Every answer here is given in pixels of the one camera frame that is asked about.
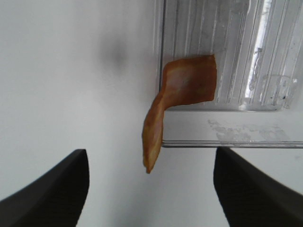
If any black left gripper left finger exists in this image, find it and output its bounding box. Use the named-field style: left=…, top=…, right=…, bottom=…
left=0, top=149, right=89, bottom=227

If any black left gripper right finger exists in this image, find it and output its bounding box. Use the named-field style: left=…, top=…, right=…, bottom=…
left=213, top=147, right=303, bottom=227

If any bacon strip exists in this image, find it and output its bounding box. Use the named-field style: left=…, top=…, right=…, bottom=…
left=142, top=55, right=217, bottom=174

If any clear plastic left tray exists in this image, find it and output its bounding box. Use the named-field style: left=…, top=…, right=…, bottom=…
left=153, top=0, right=303, bottom=148

